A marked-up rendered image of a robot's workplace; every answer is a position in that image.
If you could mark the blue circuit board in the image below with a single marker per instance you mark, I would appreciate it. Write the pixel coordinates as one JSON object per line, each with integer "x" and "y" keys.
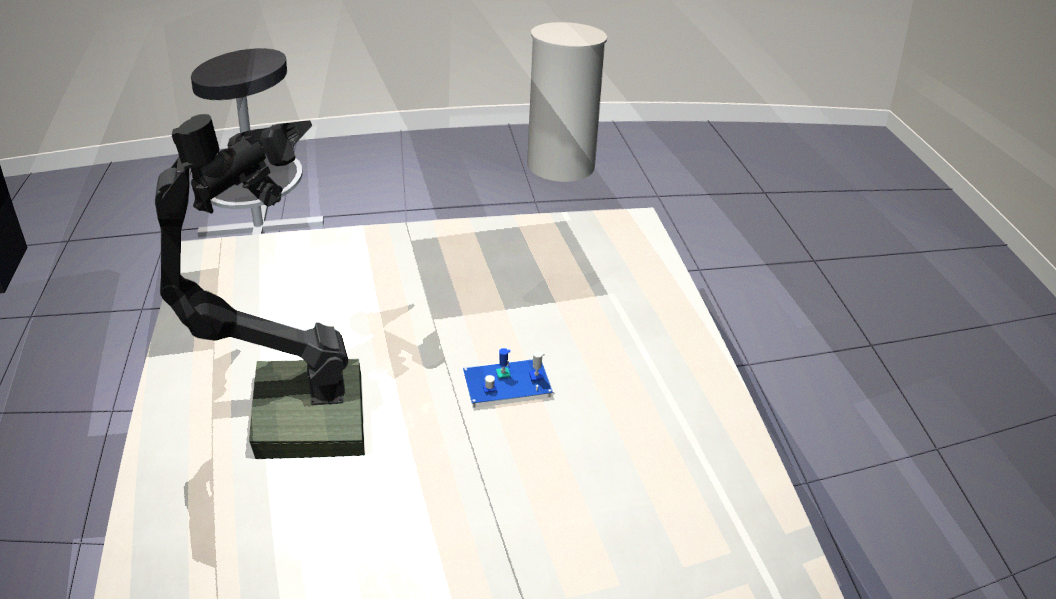
{"x": 507, "y": 380}

